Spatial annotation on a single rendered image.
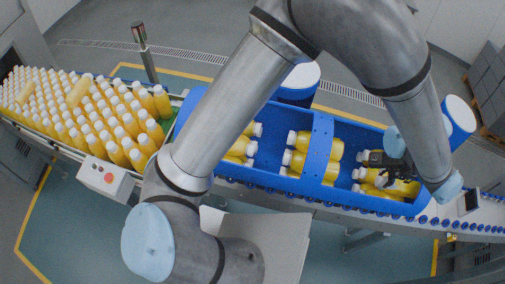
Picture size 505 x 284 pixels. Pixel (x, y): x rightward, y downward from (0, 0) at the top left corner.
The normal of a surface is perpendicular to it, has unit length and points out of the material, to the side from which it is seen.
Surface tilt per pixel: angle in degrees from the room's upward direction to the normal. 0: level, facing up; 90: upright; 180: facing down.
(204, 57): 0
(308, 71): 0
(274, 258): 43
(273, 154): 15
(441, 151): 65
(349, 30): 80
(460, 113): 0
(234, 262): 32
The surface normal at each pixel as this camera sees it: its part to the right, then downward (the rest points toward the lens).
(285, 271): -0.64, -0.54
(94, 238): 0.04, -0.53
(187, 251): 0.75, -0.30
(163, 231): 0.73, -0.54
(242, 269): 0.53, -0.47
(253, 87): 0.15, 0.58
